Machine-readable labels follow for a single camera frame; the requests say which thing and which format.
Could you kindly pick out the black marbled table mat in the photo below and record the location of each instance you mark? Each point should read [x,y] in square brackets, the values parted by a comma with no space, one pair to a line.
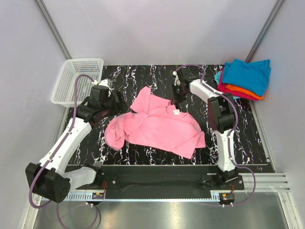
[249,149]

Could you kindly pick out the magenta folded t shirt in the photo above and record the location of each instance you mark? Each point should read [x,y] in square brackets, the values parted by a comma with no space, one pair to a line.
[235,96]

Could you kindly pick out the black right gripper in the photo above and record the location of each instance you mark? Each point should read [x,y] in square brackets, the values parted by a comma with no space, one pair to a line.
[175,98]

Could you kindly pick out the orange folded t shirt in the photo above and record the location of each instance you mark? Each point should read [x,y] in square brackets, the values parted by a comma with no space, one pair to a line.
[241,92]

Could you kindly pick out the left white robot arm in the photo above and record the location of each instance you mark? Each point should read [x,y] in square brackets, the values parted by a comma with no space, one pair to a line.
[49,178]

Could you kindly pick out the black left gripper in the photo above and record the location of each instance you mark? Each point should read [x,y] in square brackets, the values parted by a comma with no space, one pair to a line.
[122,105]

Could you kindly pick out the cyan folded t shirt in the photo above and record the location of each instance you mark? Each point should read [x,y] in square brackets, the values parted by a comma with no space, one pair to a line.
[220,85]

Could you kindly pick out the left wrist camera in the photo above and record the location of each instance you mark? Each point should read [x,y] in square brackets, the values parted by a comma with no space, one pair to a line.
[105,83]

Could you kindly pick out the white plastic basket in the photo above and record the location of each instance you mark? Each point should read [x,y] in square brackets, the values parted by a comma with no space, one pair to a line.
[63,93]

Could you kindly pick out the blue folded t shirt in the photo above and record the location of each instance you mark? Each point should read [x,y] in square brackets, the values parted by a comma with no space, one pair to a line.
[253,76]

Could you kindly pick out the pink t shirt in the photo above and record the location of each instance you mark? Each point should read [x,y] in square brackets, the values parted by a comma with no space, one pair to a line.
[155,122]

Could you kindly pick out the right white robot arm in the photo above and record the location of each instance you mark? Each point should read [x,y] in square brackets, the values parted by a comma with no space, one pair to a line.
[222,118]

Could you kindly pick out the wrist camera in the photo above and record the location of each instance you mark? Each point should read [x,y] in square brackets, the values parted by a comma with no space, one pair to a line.
[105,83]
[183,75]

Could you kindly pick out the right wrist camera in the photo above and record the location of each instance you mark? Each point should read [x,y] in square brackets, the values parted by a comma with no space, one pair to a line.
[183,75]

